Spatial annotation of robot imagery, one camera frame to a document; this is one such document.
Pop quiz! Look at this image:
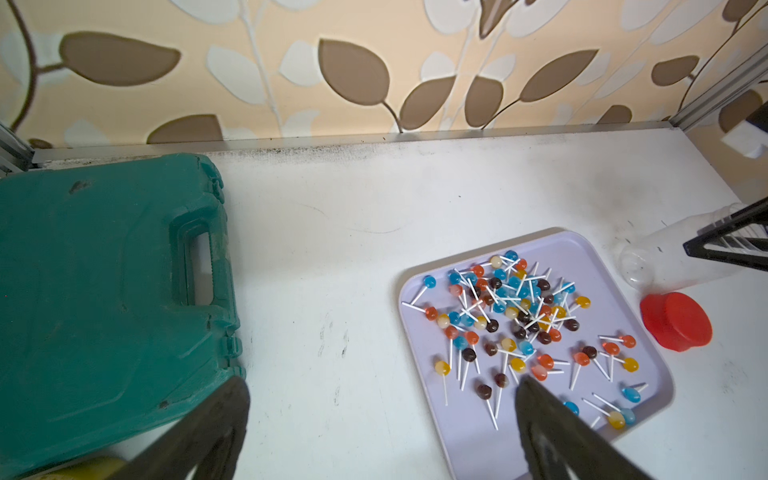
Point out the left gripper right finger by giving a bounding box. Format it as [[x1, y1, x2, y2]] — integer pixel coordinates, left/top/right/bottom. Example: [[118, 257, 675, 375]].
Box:
[[515, 377, 649, 479]]

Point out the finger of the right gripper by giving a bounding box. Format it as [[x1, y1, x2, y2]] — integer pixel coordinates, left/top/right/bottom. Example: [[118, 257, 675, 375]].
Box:
[[684, 198, 767, 252], [683, 238, 767, 271]]

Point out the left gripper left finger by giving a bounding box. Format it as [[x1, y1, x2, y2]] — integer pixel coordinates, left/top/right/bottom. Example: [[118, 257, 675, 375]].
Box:
[[111, 376, 250, 479]]

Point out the clear candy jar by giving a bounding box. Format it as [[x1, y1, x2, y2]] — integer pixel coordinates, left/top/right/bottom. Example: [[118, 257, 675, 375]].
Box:
[[617, 203, 749, 294]]

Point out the red jar lid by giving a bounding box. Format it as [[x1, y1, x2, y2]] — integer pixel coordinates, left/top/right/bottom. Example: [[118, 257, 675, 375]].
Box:
[[640, 292, 713, 352]]

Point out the pile of lollipops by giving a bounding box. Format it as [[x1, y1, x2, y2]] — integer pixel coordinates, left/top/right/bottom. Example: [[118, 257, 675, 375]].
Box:
[[400, 250, 639, 421]]

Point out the green plastic tool case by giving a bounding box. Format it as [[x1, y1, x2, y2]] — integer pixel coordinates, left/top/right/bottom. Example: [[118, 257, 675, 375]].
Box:
[[1, 154, 246, 479]]

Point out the lilac plastic tray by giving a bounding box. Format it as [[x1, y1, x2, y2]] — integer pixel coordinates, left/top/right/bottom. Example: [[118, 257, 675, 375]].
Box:
[[397, 230, 675, 479]]

